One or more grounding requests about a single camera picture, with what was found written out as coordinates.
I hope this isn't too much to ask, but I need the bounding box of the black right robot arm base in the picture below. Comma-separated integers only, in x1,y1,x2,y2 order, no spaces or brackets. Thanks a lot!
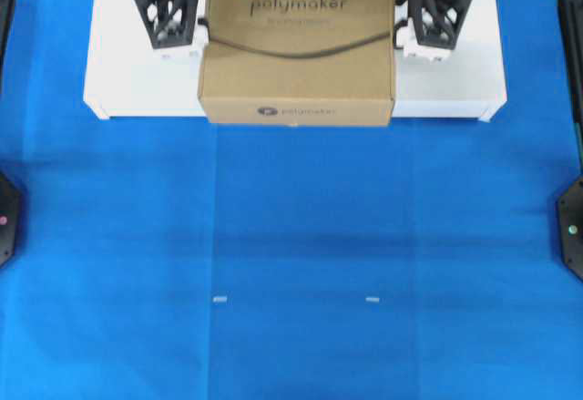
557,177,583,280

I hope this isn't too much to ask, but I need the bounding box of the brown polymaker cardboard box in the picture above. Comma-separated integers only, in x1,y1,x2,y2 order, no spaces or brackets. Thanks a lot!
198,0,395,127

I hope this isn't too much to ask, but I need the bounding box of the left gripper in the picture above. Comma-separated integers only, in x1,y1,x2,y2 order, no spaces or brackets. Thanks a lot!
134,0,199,50

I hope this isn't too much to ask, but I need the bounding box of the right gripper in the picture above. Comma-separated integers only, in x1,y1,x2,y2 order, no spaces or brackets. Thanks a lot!
394,0,472,60

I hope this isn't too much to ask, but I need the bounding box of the white rectangular stand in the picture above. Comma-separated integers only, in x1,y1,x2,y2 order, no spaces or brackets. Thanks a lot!
84,0,507,121

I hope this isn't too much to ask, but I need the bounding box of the blue table mat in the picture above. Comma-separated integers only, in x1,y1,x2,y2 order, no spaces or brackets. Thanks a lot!
1,0,582,399

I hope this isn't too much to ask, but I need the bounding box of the black left robot arm base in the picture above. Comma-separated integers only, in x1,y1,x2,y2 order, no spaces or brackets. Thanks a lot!
0,173,22,268

